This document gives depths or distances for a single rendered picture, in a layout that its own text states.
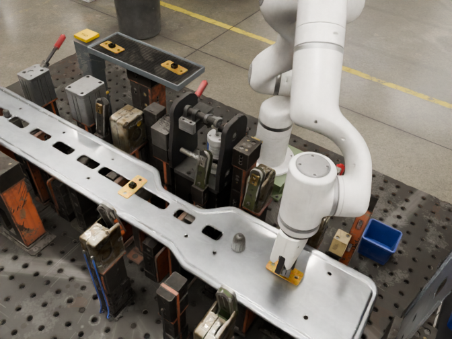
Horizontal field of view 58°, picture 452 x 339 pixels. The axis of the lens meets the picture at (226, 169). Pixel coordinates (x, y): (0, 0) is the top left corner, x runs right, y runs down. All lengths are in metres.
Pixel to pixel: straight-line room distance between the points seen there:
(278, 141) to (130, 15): 2.70
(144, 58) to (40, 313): 0.82
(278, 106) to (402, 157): 1.78
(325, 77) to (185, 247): 0.52
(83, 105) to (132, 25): 2.66
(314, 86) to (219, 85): 2.64
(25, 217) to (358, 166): 1.00
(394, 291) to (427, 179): 1.61
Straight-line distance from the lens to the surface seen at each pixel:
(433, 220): 1.68
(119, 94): 2.04
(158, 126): 1.22
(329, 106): 0.75
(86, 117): 1.36
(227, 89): 3.33
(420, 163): 3.05
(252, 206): 1.10
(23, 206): 1.36
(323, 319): 0.96
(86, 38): 1.52
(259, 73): 1.25
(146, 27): 3.97
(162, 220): 1.07
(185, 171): 1.23
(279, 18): 0.98
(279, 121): 1.36
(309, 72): 0.76
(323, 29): 0.77
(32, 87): 1.55
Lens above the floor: 1.83
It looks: 45 degrees down
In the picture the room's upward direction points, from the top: 4 degrees clockwise
